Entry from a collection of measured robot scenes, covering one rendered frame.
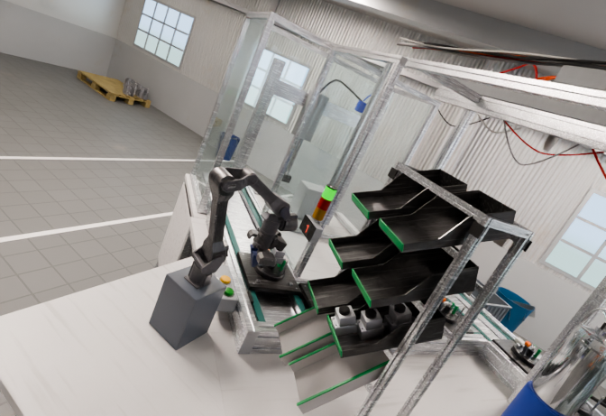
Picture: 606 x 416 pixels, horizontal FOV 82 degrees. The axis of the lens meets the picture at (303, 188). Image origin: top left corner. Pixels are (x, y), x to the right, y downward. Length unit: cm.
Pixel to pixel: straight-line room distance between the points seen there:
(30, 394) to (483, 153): 490
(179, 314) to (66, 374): 30
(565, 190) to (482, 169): 94
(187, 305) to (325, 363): 45
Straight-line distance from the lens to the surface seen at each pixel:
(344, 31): 590
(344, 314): 98
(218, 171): 100
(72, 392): 114
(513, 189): 518
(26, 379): 117
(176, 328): 123
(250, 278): 147
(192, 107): 742
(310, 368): 115
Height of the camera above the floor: 176
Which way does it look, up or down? 16 degrees down
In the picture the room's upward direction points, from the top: 25 degrees clockwise
